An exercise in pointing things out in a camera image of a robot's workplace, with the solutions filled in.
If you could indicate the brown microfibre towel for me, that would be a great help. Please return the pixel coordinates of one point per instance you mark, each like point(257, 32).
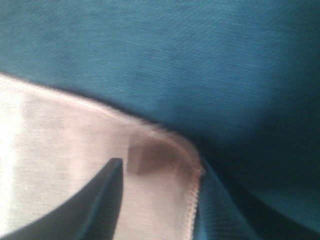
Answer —
point(53, 143)

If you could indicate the black table cloth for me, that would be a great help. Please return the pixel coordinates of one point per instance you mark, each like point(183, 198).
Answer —
point(239, 78)

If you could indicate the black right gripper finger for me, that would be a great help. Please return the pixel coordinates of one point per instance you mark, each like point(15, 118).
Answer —
point(91, 214)

